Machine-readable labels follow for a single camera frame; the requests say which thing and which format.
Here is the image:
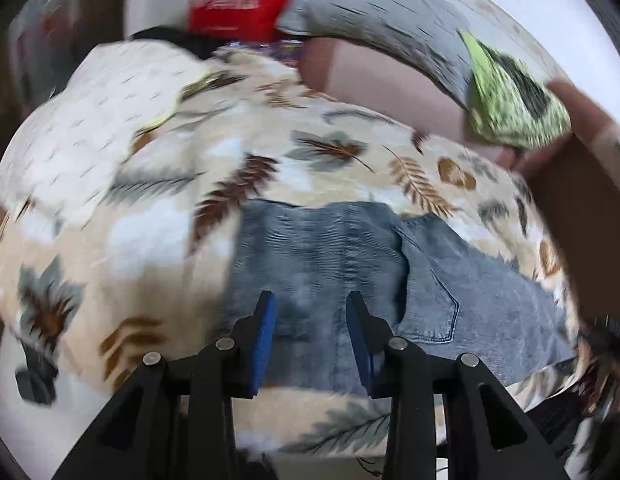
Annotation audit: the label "purple printed packet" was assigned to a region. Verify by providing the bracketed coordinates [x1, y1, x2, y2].
[230, 40, 305, 63]

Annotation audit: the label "blue denim pants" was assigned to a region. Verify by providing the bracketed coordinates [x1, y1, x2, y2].
[221, 199, 576, 396]

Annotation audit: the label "red plastic bag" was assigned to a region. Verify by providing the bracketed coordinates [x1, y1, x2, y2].
[177, 0, 311, 43]

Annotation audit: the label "green patterned cloth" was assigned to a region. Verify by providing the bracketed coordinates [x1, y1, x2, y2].
[457, 30, 573, 150]

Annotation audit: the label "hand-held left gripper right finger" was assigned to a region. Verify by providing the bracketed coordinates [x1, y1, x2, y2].
[346, 291, 570, 480]

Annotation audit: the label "white speckled quilt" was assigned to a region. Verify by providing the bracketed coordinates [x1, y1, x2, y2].
[0, 40, 231, 226]

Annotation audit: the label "dark cloth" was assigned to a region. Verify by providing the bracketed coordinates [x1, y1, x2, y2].
[524, 385, 620, 480]

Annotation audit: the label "brown wooden bed frame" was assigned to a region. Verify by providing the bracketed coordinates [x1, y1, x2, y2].
[514, 130, 620, 321]

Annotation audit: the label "brown striped pillow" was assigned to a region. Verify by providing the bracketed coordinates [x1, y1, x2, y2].
[547, 79, 620, 161]

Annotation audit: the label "black cloth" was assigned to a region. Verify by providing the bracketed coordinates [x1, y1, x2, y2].
[129, 27, 223, 59]

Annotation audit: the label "leaf print fleece blanket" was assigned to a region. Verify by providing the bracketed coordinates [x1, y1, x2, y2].
[0, 42, 610, 456]

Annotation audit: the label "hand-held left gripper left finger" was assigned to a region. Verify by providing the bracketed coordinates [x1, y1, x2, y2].
[52, 290, 278, 480]

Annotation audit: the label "grey patterned pillow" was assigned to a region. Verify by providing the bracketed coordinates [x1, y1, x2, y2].
[275, 0, 478, 106]

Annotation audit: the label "pink bolster pillow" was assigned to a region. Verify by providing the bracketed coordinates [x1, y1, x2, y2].
[300, 35, 520, 161]

